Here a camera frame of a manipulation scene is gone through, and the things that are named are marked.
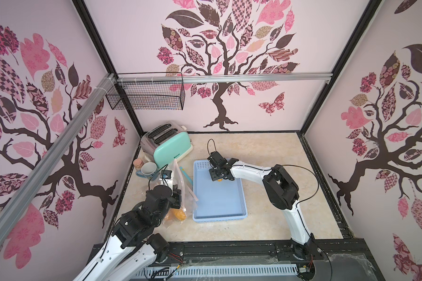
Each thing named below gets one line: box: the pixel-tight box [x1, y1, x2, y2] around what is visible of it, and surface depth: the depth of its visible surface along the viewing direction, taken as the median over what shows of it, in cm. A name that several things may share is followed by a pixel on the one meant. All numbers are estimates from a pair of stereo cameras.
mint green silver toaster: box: [140, 121, 194, 170], surface depth 97 cm
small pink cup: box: [133, 158, 145, 171], surface depth 94 cm
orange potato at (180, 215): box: [174, 208, 187, 221], surface depth 75 cm
